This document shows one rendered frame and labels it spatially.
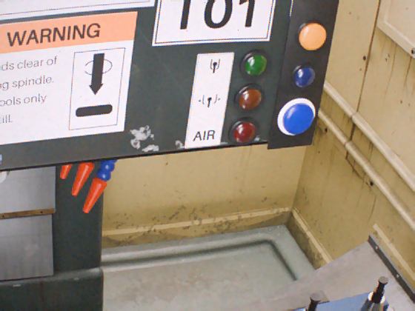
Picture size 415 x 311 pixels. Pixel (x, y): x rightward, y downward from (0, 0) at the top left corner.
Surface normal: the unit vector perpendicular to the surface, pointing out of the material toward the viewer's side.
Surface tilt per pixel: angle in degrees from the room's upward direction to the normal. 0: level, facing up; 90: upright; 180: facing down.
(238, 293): 0
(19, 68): 90
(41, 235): 90
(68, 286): 90
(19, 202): 88
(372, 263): 24
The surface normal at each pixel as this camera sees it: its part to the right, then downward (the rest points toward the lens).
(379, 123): -0.92, 0.10
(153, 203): 0.36, 0.55
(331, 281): -0.26, -0.71
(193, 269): 0.13, -0.83
